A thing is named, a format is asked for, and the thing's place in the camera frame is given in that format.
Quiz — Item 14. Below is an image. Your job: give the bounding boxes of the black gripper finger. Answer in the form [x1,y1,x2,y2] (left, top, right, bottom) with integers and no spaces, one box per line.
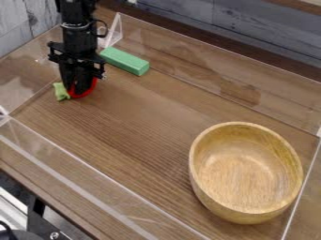
[59,64,75,93]
[76,67,94,95]

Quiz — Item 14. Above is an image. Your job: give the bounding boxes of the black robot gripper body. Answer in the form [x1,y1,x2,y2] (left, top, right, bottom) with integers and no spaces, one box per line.
[48,24,107,80]

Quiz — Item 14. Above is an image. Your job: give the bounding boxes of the red plush strawberry toy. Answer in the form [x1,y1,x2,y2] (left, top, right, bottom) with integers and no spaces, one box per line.
[51,76,99,102]

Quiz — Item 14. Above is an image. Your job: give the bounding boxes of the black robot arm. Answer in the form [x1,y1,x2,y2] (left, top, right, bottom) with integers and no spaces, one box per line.
[48,0,108,98]

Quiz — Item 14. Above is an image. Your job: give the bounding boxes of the green rectangular block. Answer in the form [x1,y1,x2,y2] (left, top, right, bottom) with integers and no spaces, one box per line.
[100,47,151,76]

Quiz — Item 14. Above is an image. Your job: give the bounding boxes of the clear acrylic tray walls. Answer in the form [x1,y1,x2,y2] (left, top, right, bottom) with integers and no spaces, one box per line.
[0,10,321,240]

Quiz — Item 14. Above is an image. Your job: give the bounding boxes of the black metal table leg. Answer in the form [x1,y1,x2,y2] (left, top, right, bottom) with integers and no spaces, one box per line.
[27,196,45,232]

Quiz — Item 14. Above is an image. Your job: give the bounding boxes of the wooden bowl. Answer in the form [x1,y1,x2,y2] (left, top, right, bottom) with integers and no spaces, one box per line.
[188,122,303,224]

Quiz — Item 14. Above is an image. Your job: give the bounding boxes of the clear acrylic corner bracket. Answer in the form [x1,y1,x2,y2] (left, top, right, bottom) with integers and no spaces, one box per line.
[98,13,123,48]

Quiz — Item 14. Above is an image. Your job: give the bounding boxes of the black cable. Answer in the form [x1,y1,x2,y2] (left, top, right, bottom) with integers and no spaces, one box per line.
[0,219,16,240]

